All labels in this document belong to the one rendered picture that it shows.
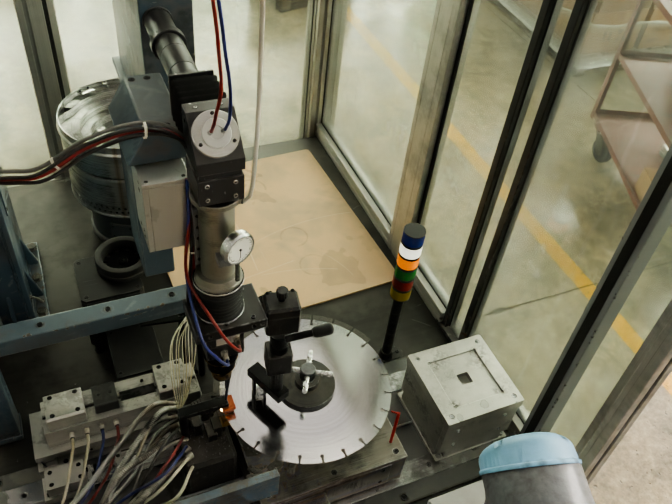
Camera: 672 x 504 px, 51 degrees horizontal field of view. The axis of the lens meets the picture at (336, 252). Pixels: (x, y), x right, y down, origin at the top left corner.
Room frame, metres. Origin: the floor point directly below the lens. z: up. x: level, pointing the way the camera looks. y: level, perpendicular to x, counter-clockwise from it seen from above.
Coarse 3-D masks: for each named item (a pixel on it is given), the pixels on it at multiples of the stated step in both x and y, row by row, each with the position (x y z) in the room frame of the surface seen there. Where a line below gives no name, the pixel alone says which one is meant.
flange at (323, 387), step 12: (300, 360) 0.83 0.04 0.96; (312, 360) 0.83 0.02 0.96; (288, 384) 0.77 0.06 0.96; (300, 384) 0.76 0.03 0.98; (312, 384) 0.77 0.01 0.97; (324, 384) 0.78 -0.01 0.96; (288, 396) 0.74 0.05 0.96; (300, 396) 0.75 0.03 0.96; (312, 396) 0.75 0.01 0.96; (324, 396) 0.75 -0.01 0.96; (300, 408) 0.73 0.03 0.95; (312, 408) 0.73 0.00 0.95
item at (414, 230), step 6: (408, 228) 1.03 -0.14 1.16; (414, 228) 1.04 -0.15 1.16; (420, 228) 1.04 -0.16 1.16; (408, 234) 1.02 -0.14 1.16; (414, 234) 1.02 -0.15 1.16; (420, 234) 1.02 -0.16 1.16; (402, 240) 1.03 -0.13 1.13; (408, 240) 1.01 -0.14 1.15; (414, 240) 1.01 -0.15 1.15; (420, 240) 1.01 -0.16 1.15; (408, 246) 1.01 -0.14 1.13; (414, 246) 1.01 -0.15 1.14; (420, 246) 1.02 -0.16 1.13
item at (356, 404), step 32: (256, 352) 0.84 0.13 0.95; (320, 352) 0.86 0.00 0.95; (352, 352) 0.87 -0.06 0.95; (224, 384) 0.76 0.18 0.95; (352, 384) 0.80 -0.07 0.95; (384, 384) 0.81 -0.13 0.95; (256, 416) 0.70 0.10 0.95; (288, 416) 0.71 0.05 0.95; (320, 416) 0.72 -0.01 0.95; (352, 416) 0.72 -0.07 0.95; (384, 416) 0.73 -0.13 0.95; (256, 448) 0.63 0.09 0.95; (288, 448) 0.64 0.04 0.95; (320, 448) 0.65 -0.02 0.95; (352, 448) 0.66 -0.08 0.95
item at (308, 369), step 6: (312, 354) 0.82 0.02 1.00; (306, 366) 0.78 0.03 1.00; (312, 366) 0.79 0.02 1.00; (300, 372) 0.77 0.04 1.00; (306, 372) 0.77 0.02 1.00; (312, 372) 0.77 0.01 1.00; (318, 372) 0.78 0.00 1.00; (324, 372) 0.78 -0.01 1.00; (330, 372) 0.78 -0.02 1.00; (300, 378) 0.77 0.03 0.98; (306, 378) 0.76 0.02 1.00; (312, 378) 0.77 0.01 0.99; (306, 384) 0.75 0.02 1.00; (306, 390) 0.74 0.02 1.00
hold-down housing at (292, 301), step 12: (264, 300) 0.72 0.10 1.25; (276, 300) 0.72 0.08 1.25; (288, 300) 0.72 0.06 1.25; (276, 312) 0.70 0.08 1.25; (288, 312) 0.70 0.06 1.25; (300, 312) 0.71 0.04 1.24; (276, 324) 0.70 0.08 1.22; (288, 324) 0.70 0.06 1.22; (276, 336) 0.71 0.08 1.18; (264, 348) 0.73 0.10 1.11; (276, 348) 0.71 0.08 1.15; (288, 348) 0.73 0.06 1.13; (264, 360) 0.73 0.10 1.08; (276, 360) 0.70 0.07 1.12; (288, 360) 0.71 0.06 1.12; (276, 372) 0.70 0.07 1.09; (288, 372) 0.71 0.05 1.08
